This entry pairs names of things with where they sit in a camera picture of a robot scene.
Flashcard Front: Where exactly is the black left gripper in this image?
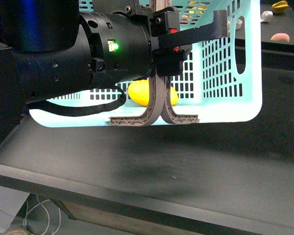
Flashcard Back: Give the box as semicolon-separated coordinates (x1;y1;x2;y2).
124;0;228;76

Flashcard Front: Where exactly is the light blue plastic basket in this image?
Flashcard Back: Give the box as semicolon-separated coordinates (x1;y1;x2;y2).
29;0;262;127

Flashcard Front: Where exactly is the yellow mango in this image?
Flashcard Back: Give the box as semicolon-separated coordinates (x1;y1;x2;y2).
127;80;179;107

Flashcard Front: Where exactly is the crumpled clear tape piece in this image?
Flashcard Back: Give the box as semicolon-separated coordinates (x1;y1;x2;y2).
260;11;273;23

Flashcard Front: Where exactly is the pink peach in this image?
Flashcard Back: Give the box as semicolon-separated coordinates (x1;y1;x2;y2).
270;33;290;43

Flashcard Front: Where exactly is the yellow-green star fruit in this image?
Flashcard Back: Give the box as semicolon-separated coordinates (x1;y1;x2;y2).
271;0;289;15

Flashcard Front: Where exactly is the black cable loop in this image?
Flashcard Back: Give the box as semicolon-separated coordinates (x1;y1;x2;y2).
26;84;127;117

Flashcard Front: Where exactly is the white string on floor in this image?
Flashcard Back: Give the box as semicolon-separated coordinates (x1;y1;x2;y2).
22;198;62;235

